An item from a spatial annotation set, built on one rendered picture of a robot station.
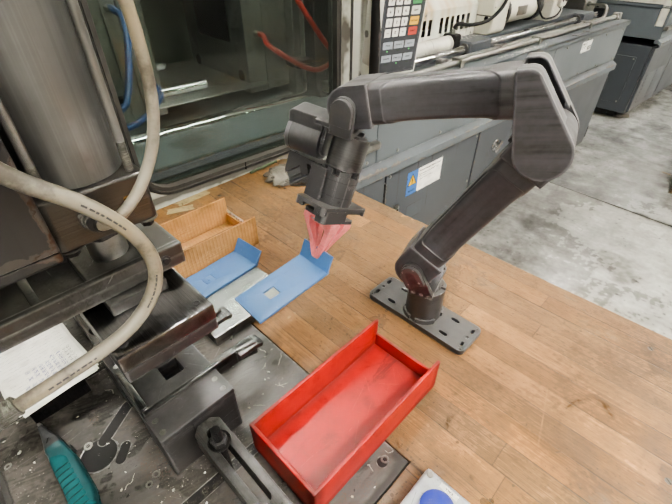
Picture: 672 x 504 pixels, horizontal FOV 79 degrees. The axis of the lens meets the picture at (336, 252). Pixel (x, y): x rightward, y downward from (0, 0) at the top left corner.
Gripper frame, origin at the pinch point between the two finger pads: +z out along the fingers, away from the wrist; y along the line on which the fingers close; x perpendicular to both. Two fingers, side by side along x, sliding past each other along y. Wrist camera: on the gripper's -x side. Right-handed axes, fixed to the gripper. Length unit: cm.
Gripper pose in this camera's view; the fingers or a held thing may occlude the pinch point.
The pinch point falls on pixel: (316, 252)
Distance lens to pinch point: 68.0
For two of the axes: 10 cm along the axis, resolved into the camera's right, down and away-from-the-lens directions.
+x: 6.9, 4.4, -5.7
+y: -6.6, 0.7, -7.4
